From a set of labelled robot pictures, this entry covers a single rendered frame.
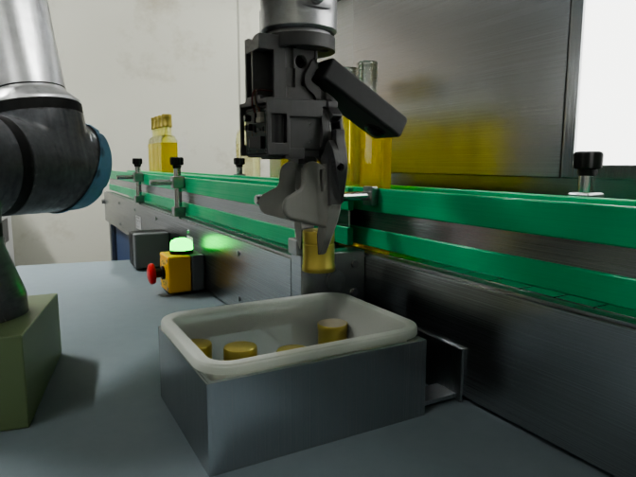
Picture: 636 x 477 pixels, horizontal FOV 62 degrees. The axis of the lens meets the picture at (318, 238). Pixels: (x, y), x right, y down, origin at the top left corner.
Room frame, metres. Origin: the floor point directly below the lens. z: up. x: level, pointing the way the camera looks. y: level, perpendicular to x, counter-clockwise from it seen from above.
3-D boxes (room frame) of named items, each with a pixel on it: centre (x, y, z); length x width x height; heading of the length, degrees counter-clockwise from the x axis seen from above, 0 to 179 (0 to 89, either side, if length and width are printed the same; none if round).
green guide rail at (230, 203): (1.46, 0.44, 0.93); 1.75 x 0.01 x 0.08; 29
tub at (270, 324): (0.52, 0.03, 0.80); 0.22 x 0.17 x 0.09; 119
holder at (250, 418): (0.54, 0.01, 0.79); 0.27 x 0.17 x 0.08; 119
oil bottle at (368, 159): (0.80, -0.07, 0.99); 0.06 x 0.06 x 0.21; 28
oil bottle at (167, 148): (1.88, 0.52, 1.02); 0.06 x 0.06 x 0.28; 29
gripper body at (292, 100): (0.54, 0.02, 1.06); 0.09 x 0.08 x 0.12; 119
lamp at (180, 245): (1.02, 0.26, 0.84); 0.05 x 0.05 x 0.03
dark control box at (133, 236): (1.26, 0.40, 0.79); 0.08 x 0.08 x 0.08; 29
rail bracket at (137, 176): (1.58, 0.55, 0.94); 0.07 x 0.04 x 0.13; 119
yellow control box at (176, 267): (1.02, 0.27, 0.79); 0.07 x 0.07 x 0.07; 29
